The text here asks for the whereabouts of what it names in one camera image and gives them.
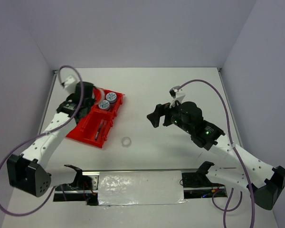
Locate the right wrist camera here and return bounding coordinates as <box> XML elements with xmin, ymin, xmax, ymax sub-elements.
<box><xmin>169</xmin><ymin>87</ymin><xmax>185</xmax><ymax>108</ymax></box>

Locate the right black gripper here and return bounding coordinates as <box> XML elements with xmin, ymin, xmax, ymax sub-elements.
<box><xmin>147</xmin><ymin>97</ymin><xmax>193</xmax><ymax>133</ymax></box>

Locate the red pen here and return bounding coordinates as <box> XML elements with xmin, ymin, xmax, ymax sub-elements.
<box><xmin>95</xmin><ymin>120</ymin><xmax>104</xmax><ymax>141</ymax></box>

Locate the blue white bottle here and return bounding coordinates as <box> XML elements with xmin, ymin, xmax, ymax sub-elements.
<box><xmin>98</xmin><ymin>100</ymin><xmax>111</xmax><ymax>111</ymax></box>
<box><xmin>105</xmin><ymin>92</ymin><xmax>118</xmax><ymax>104</ymax></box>

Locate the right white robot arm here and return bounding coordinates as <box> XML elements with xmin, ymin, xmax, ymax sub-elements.
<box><xmin>147</xmin><ymin>102</ymin><xmax>285</xmax><ymax>210</ymax></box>

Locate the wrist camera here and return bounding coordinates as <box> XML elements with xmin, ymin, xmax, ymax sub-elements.
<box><xmin>169</xmin><ymin>87</ymin><xmax>185</xmax><ymax>108</ymax></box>
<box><xmin>62</xmin><ymin>75</ymin><xmax>78</xmax><ymax>91</ymax></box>

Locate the red compartment organizer tray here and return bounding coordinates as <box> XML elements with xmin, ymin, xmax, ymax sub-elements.
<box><xmin>67</xmin><ymin>89</ymin><xmax>124</xmax><ymax>148</ymax></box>

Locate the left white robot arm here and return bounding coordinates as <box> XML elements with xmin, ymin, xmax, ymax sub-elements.
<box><xmin>7</xmin><ymin>82</ymin><xmax>95</xmax><ymax>197</ymax></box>

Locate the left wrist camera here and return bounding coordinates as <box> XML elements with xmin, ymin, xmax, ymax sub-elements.
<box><xmin>62</xmin><ymin>75</ymin><xmax>78</xmax><ymax>91</ymax></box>

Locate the large clear tape roll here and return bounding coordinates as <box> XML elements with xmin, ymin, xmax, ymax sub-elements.
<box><xmin>94</xmin><ymin>87</ymin><xmax>105</xmax><ymax>105</ymax></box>

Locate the small clear tape roll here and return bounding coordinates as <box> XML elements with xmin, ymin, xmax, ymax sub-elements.
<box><xmin>121</xmin><ymin>137</ymin><xmax>132</xmax><ymax>147</ymax></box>

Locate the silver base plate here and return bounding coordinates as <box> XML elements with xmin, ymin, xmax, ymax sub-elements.
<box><xmin>53</xmin><ymin>170</ymin><xmax>227</xmax><ymax>206</ymax></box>

